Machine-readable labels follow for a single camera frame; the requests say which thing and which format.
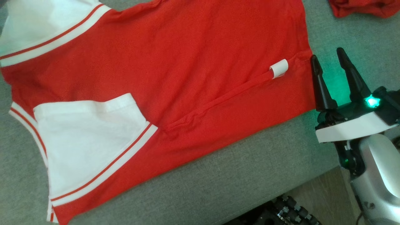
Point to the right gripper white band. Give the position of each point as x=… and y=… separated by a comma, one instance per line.
x=350, y=128

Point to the red and white garment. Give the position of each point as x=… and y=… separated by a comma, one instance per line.
x=365, y=7

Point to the red jersey with number 23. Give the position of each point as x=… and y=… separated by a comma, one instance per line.
x=203, y=62

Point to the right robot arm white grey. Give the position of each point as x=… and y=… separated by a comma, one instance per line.
x=378, y=168

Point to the grey fabric sofa seat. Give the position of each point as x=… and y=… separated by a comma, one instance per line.
x=234, y=181

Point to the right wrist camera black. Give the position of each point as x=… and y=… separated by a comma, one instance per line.
x=389, y=103

